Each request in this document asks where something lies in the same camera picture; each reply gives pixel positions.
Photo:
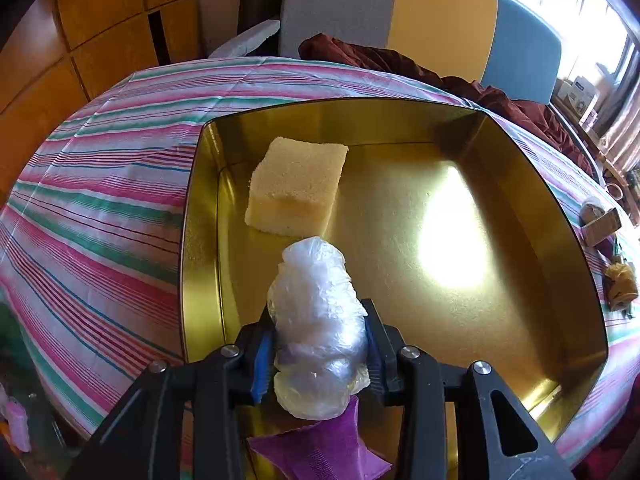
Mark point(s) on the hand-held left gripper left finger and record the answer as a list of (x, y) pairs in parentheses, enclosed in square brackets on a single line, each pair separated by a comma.
[(262, 366)]

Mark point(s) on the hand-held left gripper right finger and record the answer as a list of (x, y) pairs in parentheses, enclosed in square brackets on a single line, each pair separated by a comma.
[(373, 356)]

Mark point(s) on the clear plastic bag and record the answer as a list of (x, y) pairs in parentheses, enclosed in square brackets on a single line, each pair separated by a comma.
[(315, 310)]

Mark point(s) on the purple snack packet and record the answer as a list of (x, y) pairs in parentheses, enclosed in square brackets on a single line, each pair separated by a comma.
[(325, 445)]

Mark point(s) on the gold metal tin box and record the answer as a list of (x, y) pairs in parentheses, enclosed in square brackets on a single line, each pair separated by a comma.
[(450, 240)]

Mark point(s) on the yellow sponge block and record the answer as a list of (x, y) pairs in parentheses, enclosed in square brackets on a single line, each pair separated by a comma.
[(295, 185)]

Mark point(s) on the striped pink green cloth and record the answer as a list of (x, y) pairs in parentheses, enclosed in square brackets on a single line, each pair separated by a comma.
[(100, 210)]

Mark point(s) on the pink plastic item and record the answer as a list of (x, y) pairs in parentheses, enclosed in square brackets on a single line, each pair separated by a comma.
[(15, 422)]

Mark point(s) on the brown crumpled paper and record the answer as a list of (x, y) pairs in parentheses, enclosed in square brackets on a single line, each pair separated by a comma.
[(621, 285)]

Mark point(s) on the small cardboard box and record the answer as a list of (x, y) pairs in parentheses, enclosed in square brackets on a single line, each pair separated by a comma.
[(602, 225)]

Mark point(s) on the dark brown crumpled cloth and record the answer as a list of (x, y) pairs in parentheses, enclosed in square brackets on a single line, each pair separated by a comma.
[(500, 95)]

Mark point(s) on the white printed box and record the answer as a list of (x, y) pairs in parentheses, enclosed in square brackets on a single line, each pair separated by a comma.
[(576, 92)]

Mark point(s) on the wooden cabinet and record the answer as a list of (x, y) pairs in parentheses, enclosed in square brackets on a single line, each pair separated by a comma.
[(90, 30)]

